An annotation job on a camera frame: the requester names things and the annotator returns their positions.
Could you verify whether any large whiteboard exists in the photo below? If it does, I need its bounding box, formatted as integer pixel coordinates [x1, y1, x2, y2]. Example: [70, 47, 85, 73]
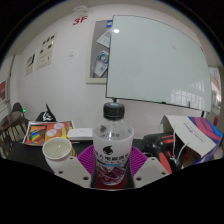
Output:
[105, 14, 213, 113]

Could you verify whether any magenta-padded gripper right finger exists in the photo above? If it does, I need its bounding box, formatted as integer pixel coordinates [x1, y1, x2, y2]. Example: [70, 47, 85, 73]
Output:
[128, 146, 170, 188]

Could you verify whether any black bag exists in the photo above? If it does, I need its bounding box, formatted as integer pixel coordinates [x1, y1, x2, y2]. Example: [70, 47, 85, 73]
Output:
[35, 103, 58, 123]

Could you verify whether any clear black-capped drink bottle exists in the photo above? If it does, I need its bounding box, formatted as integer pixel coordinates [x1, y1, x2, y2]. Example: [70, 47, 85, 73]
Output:
[91, 102, 135, 187]

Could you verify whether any grey notice board with papers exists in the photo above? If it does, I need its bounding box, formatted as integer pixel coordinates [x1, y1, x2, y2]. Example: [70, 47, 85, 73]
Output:
[85, 19, 115, 85]

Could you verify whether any large white wall poster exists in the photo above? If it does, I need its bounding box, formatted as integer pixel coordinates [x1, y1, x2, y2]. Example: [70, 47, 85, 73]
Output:
[36, 32, 59, 71]

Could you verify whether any small white wall poster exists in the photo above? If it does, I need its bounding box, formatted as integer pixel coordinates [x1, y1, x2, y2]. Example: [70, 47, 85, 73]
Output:
[25, 52, 36, 76]

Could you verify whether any red and black power tool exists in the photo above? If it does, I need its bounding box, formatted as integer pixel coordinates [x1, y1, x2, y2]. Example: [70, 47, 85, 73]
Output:
[141, 132, 183, 175]

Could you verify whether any blue and white cardboard box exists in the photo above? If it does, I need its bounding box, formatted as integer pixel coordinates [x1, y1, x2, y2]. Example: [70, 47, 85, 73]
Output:
[160, 114, 224, 165]

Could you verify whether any orange colourful printed box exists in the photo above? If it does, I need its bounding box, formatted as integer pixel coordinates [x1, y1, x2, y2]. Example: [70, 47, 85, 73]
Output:
[22, 120, 75, 147]

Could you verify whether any white cup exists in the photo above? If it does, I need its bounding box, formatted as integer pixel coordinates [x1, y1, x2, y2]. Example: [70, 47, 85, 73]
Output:
[41, 136, 74, 173]

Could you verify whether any dark chair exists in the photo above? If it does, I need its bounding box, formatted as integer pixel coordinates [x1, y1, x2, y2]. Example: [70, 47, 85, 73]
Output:
[0, 102, 30, 152]

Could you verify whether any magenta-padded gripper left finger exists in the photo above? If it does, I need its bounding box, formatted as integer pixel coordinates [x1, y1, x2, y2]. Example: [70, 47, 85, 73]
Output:
[53, 144, 98, 189]

